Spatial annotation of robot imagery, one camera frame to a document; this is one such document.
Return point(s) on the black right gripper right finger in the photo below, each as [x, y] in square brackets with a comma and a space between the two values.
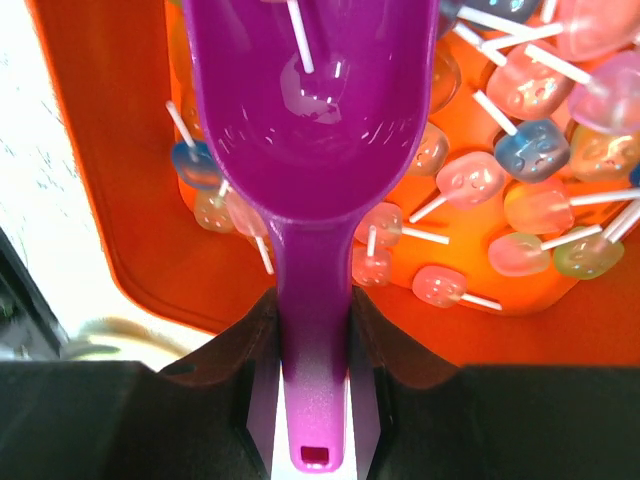
[417, 416]

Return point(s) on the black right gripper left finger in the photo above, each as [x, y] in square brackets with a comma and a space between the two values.
[209, 415]

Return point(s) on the purple plastic scoop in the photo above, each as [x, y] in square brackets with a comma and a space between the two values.
[313, 125]

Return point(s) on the orange tray of lollipops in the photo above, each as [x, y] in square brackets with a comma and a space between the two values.
[109, 65]

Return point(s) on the floral table mat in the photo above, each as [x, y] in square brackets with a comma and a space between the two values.
[44, 206]

